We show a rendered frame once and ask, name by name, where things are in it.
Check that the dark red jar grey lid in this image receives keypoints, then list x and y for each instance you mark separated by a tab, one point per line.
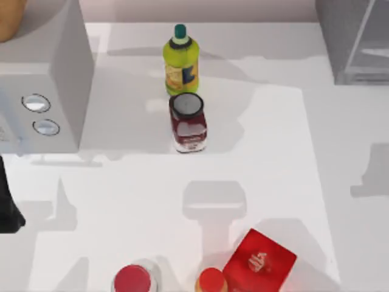
188	124

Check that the green bottle with teal cap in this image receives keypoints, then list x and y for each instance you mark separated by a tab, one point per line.
181	65

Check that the red box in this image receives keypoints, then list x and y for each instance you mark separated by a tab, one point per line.
258	264

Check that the orange bottle with red cap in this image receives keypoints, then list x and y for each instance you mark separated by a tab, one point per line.
211	280

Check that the clear jar with red lid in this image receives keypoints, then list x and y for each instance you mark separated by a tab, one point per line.
133	278

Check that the smaller round microwave knob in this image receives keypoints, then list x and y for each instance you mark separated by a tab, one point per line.
46	126

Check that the larger round microwave knob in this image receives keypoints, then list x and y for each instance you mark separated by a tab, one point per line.
36	102

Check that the pale microwave oven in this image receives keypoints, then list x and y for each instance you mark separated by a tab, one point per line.
45	76

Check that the grey cabinet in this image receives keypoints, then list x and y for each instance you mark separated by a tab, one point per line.
355	39

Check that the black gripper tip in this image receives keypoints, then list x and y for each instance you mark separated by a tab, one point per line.
7	200

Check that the tan rounded object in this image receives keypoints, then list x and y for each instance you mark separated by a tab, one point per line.
9	18

